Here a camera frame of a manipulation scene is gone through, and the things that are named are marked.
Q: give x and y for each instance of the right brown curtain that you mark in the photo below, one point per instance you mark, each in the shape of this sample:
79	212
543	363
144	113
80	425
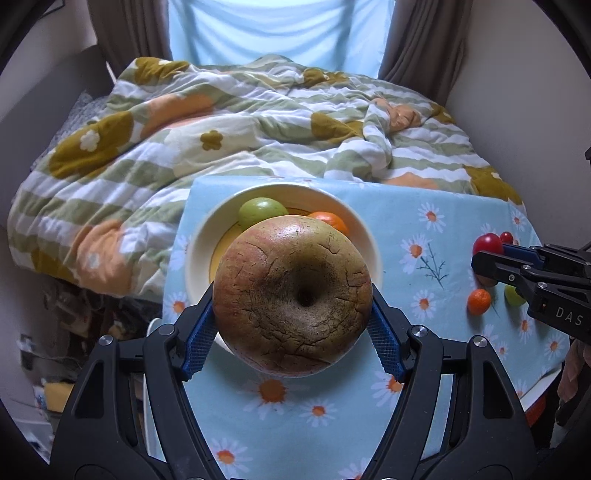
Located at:
426	46

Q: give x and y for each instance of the grey headboard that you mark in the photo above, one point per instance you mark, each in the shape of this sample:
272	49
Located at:
29	126

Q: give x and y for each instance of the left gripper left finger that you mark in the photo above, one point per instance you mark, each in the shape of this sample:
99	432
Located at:
99	435

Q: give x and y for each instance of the left brown curtain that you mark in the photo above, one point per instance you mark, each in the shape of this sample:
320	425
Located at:
128	29

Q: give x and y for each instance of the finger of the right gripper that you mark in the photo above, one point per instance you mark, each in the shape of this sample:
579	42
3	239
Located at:
506	270
528	255

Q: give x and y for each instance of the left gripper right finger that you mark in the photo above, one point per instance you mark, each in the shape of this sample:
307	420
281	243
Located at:
486	435

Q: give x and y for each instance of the brown kiwi fruit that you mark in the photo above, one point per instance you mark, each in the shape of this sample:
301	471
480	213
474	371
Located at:
486	282

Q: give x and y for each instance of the floral striped duvet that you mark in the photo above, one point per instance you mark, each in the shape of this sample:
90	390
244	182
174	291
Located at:
101	208

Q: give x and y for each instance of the large green apple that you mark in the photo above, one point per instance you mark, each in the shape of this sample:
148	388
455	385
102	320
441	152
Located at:
512	297

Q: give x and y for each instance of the small green apple in bowl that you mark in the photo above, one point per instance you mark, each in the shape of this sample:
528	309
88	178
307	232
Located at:
258	209

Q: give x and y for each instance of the grey patterned pillow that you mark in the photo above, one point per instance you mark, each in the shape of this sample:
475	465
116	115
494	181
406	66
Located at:
84	109

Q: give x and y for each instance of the cream fruit bowl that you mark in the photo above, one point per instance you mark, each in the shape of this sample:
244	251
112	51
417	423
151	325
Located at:
212	212

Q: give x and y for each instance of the brown curtain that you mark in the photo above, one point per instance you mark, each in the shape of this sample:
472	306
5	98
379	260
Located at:
426	46
128	29

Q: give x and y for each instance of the small orange tangerine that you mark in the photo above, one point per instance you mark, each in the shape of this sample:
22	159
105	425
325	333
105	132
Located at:
478	302

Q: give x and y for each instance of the large red tomato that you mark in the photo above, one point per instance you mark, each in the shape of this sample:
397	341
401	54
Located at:
490	243

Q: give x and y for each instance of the blue daisy tablecloth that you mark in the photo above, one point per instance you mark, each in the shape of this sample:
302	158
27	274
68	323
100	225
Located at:
328	426

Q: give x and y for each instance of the small red cherry tomato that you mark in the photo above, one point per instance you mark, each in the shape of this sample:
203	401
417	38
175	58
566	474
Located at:
507	238

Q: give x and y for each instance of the orange tangerine in bowl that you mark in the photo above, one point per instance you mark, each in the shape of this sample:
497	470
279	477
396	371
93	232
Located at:
332	219

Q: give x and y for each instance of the light blue window sheet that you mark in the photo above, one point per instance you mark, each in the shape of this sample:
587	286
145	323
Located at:
337	35

